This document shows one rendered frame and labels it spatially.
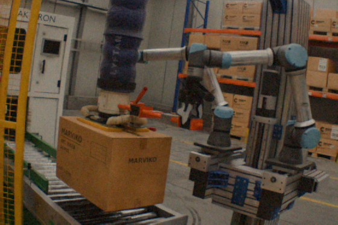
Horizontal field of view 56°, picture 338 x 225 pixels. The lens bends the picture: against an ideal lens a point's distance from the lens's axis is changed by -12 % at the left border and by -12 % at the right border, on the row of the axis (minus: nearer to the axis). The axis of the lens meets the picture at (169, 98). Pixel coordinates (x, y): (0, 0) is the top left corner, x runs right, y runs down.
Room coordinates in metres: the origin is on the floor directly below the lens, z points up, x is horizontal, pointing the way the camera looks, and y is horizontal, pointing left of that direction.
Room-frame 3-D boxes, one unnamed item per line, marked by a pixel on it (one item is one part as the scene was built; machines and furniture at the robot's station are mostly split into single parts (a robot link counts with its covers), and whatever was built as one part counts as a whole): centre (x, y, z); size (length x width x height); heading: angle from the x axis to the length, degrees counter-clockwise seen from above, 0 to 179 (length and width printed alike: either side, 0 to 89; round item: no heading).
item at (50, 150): (3.04, 0.92, 0.60); 1.60 x 0.10 x 0.09; 44
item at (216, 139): (2.15, -0.34, 1.09); 0.15 x 0.15 x 0.10
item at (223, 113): (2.16, -0.34, 1.20); 0.13 x 0.12 x 0.14; 170
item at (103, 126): (1.96, 0.38, 1.11); 0.34 x 0.10 x 0.05; 44
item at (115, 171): (2.02, 0.30, 0.89); 0.60 x 0.40 x 0.40; 44
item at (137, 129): (2.09, 0.24, 1.11); 0.34 x 0.10 x 0.05; 44
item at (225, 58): (1.64, -0.20, 1.51); 0.11 x 0.11 x 0.08; 8
